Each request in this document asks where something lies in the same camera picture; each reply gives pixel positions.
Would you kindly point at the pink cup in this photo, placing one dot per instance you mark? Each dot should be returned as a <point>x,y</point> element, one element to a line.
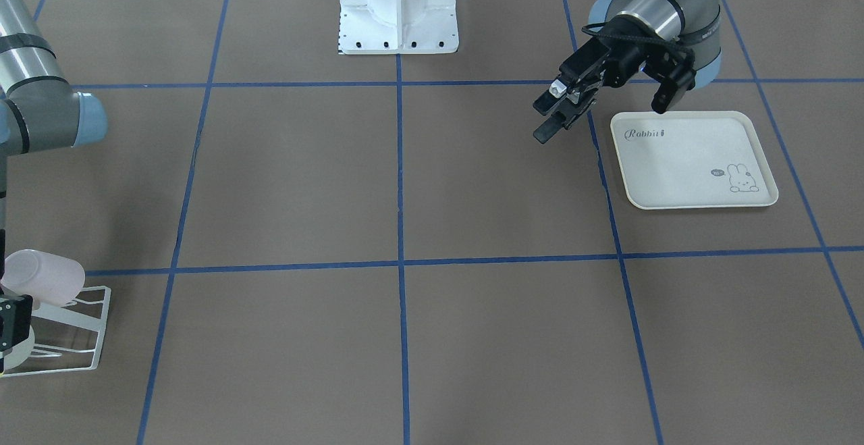
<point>48,278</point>

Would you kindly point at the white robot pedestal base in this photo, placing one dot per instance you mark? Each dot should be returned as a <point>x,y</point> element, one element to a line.
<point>398,27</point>

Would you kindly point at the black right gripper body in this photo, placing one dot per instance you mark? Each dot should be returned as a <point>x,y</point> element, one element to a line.
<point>13,320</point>

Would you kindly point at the cream plastic tray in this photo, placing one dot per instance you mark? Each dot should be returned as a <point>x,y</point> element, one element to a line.
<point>685,160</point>

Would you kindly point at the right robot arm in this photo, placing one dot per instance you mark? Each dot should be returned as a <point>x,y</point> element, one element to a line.
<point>40,112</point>

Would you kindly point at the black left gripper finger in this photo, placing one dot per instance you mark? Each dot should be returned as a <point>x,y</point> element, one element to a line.
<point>561,113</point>
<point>580,77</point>

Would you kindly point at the white wire cup rack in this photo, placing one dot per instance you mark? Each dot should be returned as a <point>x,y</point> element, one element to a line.
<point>69,338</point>

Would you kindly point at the white cream cup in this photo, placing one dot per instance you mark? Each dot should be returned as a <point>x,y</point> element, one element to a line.
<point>16,355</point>

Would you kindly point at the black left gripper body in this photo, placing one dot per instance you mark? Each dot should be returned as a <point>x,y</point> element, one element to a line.
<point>619,60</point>

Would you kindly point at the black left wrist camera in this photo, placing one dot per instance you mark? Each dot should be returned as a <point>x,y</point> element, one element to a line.
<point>675,76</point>

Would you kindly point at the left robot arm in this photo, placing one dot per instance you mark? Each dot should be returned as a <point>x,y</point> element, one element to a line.
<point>693,24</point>

